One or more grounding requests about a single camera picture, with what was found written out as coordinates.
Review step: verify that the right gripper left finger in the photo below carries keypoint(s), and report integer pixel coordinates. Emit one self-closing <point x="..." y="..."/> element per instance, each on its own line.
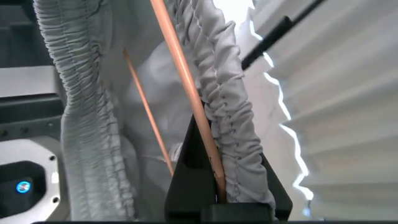
<point x="186" y="174"/>

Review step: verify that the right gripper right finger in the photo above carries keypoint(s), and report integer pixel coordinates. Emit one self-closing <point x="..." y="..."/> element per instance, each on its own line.
<point x="280" y="196"/>

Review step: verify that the pink clothes hanger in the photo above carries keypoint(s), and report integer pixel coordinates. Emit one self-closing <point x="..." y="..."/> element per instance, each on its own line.
<point x="186" y="77"/>

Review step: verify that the pale grey shorts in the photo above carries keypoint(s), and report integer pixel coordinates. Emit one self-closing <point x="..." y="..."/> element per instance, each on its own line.
<point x="87" y="109"/>

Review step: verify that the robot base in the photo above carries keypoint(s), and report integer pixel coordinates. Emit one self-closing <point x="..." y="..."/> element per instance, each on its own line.
<point x="28" y="81"/>

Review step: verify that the black clothes rack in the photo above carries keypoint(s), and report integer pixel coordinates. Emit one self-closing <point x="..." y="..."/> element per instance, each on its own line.
<point x="267" y="40"/>

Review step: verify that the white curtain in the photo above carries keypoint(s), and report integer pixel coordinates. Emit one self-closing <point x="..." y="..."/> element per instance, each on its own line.
<point x="342" y="93"/>

